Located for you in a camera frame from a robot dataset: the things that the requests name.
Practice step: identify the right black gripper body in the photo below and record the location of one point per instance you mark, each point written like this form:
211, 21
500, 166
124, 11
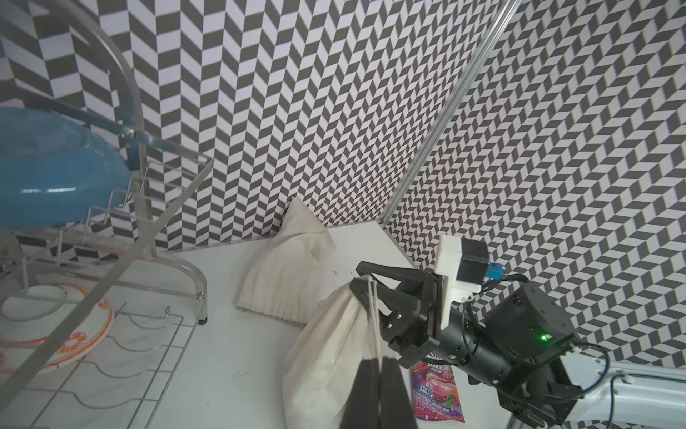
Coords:
417, 327

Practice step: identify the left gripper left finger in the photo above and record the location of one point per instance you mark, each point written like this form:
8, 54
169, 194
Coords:
362, 409

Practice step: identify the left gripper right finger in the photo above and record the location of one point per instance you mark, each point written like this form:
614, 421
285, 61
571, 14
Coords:
396, 407

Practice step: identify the cream drawstring soil bag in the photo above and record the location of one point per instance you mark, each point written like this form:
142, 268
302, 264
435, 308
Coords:
321, 367

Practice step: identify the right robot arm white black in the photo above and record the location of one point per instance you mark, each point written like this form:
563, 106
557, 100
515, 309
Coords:
525, 348

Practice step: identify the cream cloth bag at back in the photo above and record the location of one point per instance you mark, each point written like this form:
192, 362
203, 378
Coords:
284, 280

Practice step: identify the pink snack packet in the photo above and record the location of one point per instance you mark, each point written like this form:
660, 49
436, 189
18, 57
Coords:
434, 393

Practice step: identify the blue bowl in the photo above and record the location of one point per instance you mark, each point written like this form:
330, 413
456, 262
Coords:
54, 170

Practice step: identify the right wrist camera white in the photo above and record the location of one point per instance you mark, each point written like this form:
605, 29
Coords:
462, 265

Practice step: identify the steel wire dish rack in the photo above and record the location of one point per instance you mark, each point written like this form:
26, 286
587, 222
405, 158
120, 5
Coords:
61, 57

